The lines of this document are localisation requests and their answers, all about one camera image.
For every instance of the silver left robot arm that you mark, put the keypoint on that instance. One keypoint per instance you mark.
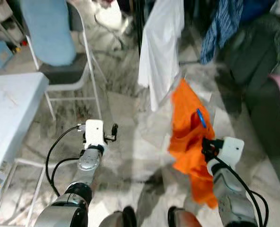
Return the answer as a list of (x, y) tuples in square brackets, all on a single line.
[(88, 161)]

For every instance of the white shelf unit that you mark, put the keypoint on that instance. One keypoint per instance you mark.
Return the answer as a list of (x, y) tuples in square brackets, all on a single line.
[(0, 23)]

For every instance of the robot left leg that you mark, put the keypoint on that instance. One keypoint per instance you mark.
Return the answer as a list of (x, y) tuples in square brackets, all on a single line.
[(118, 220)]

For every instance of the white hanging garment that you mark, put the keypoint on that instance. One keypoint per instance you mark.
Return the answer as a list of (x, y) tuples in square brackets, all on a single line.
[(161, 52)]

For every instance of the white tubular floor rack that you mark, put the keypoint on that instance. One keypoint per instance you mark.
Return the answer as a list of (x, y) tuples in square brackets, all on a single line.
[(31, 163)]

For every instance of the robot right leg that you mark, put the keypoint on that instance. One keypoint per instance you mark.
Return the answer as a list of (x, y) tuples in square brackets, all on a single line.
[(184, 220)]

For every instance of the black metal clothes rack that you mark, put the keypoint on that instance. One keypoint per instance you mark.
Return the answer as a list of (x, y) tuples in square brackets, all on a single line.
[(139, 19)]

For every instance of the white folding chair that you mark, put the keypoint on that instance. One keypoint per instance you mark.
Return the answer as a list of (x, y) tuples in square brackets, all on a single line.
[(64, 74)]

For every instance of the blue plaid garment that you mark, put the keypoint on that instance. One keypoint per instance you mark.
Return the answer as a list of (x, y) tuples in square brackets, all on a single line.
[(220, 28)]

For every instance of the blue plastic hanger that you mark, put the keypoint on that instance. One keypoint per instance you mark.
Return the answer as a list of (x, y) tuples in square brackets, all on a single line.
[(201, 118)]

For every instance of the dark blue garment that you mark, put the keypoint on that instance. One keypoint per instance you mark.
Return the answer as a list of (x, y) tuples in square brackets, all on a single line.
[(260, 8)]

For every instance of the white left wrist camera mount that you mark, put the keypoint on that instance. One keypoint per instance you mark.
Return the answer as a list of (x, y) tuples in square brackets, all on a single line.
[(95, 132)]

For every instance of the light blue cushion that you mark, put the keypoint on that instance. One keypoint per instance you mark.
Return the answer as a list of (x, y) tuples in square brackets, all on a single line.
[(47, 33)]

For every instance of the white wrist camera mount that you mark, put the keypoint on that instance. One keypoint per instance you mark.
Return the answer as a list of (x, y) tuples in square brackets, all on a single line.
[(95, 132), (229, 151)]

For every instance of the white folding metal frame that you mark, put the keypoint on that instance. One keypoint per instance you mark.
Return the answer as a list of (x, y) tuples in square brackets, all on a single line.
[(109, 16)]

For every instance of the robot leg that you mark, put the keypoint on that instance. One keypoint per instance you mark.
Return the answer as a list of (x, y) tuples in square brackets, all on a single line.
[(184, 220), (118, 220)]

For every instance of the pale blue-white table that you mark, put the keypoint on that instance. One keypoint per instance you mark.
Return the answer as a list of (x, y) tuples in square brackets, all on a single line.
[(12, 113)]

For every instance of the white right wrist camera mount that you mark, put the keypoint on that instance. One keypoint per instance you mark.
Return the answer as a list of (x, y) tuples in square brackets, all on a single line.
[(229, 151)]

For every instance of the orange shirt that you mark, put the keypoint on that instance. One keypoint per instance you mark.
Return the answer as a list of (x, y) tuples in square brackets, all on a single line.
[(187, 137)]

